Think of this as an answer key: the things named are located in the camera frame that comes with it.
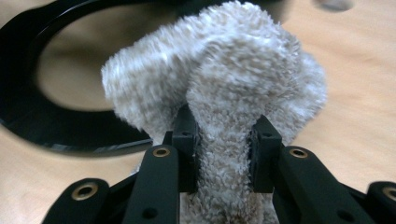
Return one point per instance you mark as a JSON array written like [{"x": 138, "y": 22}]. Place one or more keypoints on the beige fluffy cloth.
[{"x": 224, "y": 77}]

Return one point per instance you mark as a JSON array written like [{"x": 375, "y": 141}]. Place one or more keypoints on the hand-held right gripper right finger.
[{"x": 264, "y": 161}]

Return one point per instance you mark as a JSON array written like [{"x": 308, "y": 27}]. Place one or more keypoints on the black wavy two-tier tray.
[{"x": 18, "y": 118}]

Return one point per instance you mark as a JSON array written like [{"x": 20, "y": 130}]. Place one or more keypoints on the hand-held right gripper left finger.
[{"x": 188, "y": 161}]

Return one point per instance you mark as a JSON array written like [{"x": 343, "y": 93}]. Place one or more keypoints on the grey round table cap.
[{"x": 334, "y": 4}]

